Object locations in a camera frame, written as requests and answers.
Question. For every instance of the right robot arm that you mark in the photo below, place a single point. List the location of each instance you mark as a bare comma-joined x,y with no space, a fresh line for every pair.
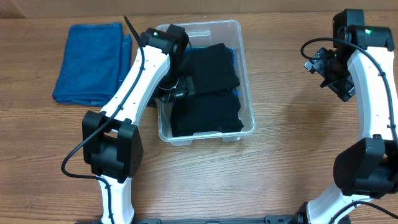
360,65

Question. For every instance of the clear plastic storage bin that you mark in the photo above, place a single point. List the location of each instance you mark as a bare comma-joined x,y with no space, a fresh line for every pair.
204,34

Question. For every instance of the black cloth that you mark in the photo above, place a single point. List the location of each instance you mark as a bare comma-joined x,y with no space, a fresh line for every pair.
213,112
211,69

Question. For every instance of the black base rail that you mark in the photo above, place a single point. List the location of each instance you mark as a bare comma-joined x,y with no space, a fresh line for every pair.
268,219

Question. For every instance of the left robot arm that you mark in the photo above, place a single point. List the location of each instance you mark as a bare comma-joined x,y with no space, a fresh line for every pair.
113,146

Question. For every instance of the blue denim jeans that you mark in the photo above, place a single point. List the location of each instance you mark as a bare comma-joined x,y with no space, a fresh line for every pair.
96,60

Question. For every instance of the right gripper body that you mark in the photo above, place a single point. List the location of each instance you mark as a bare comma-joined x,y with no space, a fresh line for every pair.
337,88

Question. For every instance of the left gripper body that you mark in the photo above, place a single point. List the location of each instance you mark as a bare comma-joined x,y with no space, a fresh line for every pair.
175,84

